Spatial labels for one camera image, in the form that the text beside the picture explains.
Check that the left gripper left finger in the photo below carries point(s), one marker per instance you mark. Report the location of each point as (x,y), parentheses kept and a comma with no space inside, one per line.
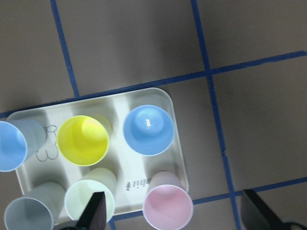
(94,214)

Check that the pale green white cup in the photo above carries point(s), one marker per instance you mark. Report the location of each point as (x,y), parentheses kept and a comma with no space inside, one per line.
(79,194)

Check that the light blue cup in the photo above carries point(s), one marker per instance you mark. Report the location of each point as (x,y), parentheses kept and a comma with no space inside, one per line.
(19,140)

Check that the pink plastic cup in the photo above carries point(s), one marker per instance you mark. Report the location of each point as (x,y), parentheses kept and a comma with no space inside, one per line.
(167,206)

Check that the yellow plastic cup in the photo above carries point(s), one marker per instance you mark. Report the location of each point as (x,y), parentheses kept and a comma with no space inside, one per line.
(84,140)

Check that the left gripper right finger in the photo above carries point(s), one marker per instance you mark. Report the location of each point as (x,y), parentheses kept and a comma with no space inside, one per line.
(256,214)

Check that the blue plastic cup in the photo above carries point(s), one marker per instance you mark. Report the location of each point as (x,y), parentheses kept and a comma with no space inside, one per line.
(148,130)

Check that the grey plastic cup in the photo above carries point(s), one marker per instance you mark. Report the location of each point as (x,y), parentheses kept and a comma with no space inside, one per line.
(36,210)

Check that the cream plastic tray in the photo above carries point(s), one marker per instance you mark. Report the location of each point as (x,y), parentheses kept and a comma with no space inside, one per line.
(132,170)

